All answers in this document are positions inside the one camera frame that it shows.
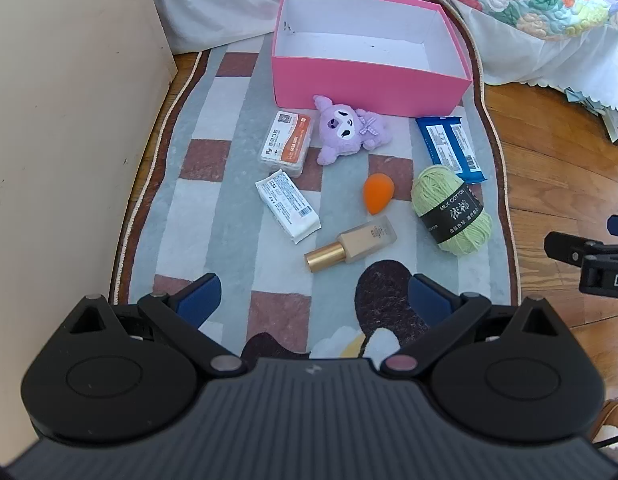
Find pink cardboard box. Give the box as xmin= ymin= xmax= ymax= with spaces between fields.
xmin=270 ymin=0 xmax=473 ymax=118

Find checkered rug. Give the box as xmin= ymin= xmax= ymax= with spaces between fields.
xmin=109 ymin=0 xmax=522 ymax=361

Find cardboard pieces under bed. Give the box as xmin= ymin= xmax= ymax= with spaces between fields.
xmin=564 ymin=87 xmax=618 ymax=151

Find blue snack packet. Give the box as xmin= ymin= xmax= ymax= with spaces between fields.
xmin=415 ymin=116 xmax=488 ymax=185

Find tan slipper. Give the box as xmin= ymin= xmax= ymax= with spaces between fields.
xmin=586 ymin=400 xmax=618 ymax=443

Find foundation bottle with gold cap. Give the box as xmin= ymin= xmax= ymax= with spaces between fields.
xmin=304 ymin=215 xmax=398 ymax=273

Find white bed skirt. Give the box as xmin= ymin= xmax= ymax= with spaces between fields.
xmin=152 ymin=0 xmax=618 ymax=116

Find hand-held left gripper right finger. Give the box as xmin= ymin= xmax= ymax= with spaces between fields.
xmin=381 ymin=273 xmax=570 ymax=378

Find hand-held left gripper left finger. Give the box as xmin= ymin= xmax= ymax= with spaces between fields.
xmin=59 ymin=272 xmax=245 ymax=378

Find purple plush toy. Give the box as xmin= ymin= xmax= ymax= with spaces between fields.
xmin=313 ymin=94 xmax=390 ymax=166

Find orange white mask packet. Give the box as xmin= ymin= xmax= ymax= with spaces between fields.
xmin=259 ymin=110 xmax=315 ymax=177

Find beige cabinet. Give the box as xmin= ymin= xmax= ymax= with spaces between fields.
xmin=0 ymin=0 xmax=177 ymax=466

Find orange makeup sponge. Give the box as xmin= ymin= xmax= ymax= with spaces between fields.
xmin=364 ymin=173 xmax=396 ymax=216

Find green yarn ball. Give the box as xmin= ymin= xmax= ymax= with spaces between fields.
xmin=411 ymin=165 xmax=493 ymax=256

